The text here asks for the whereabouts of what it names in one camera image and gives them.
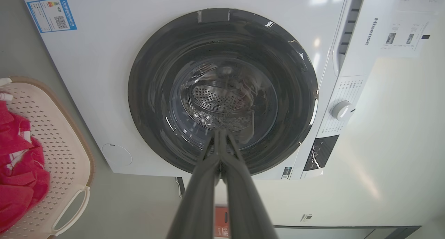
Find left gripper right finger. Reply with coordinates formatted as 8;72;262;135
220;130;278;239

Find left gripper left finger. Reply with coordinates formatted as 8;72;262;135
167;130;221;239

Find beige perforated laundry basket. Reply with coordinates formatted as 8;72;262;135
0;76;95;239

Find red and white clothes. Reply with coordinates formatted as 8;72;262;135
0;100;50;232

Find orange box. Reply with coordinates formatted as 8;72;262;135
214;206;230;238

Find black washer display panel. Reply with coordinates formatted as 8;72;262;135
304;135;340;172

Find round washer filter cover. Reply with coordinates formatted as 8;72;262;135
102;143;132;166

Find perforated steel washer drum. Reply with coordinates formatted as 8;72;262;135
181;58;278;135

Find dark round washer door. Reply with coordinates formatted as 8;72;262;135
128;8;319;175

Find white washer control knob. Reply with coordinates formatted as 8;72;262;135
331;100;356;121

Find white front-load washing machine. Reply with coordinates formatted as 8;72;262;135
23;0;400;180

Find white detergent drawer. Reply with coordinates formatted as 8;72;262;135
332;0;367;76

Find printed paper sheet with photos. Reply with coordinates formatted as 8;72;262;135
379;20;437;59

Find blue energy label sticker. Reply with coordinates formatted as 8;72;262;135
26;0;78;33

